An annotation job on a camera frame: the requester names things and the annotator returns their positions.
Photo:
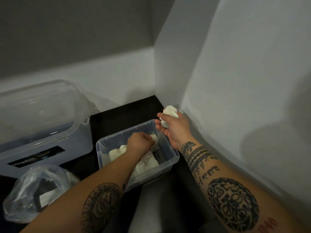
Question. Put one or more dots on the person's left hand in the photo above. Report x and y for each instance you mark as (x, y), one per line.
(139, 144)

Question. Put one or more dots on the person's right hand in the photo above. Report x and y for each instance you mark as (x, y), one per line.
(178, 131)

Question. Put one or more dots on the rows of white tea bags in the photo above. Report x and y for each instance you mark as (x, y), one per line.
(145, 165)

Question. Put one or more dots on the small clear plastic bin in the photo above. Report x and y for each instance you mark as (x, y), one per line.
(165, 155)

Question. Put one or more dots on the clear plastic bag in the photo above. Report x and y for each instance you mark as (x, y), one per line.
(19, 198)

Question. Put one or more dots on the person's right forearm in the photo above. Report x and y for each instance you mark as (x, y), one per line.
(238, 191)

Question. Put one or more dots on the person's left forearm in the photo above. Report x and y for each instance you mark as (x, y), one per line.
(92, 196)

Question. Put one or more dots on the large clear storage box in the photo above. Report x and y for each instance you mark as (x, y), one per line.
(77, 148)

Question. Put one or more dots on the clear storage box lid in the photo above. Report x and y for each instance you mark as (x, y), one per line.
(36, 111)

